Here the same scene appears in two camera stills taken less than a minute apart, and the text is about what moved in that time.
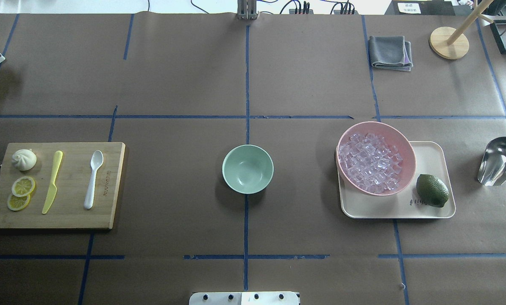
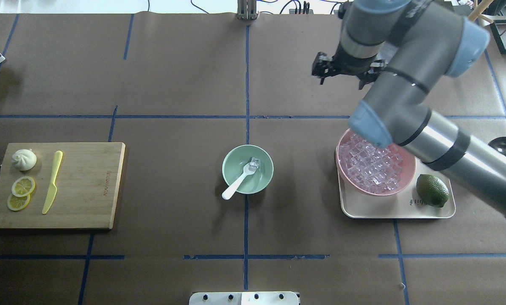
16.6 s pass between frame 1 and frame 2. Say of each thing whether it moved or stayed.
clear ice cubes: stayed
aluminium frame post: stayed
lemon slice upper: stayed
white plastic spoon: moved
